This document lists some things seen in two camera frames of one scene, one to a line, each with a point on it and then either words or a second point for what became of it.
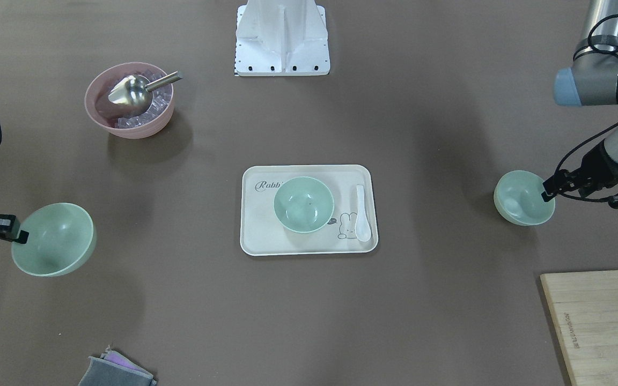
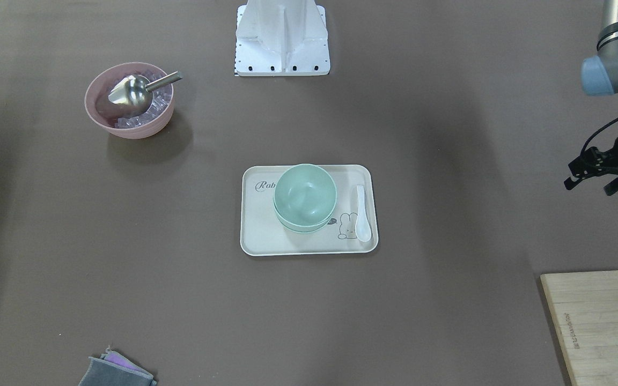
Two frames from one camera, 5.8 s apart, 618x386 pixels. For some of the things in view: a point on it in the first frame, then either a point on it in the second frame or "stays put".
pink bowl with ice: [117, 119] stays put
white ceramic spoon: [362, 229] stays put
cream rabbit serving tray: [262, 234] stays put
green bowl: [61, 240] -> [305, 215]
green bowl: [517, 198] -> [304, 198]
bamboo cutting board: [600, 316] stays put
